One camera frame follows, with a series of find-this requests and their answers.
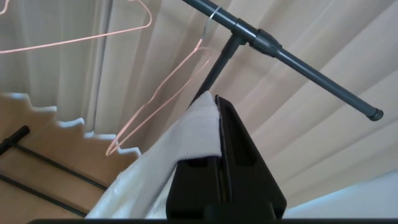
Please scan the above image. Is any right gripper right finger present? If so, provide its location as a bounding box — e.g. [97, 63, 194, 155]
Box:
[215, 95, 287, 220]

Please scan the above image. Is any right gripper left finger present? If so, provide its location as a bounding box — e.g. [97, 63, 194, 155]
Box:
[165, 156, 229, 220]

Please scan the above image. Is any white printed t-shirt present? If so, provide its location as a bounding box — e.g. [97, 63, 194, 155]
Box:
[85, 90, 223, 220]

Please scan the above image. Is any pink clothes hanger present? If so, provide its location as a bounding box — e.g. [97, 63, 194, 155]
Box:
[104, 6, 223, 157]
[0, 0, 154, 55]

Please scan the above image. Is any black clothes rack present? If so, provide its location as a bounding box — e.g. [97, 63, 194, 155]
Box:
[0, 0, 384, 218]

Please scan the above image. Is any beige curtain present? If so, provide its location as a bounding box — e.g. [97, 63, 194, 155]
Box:
[0, 0, 398, 209]

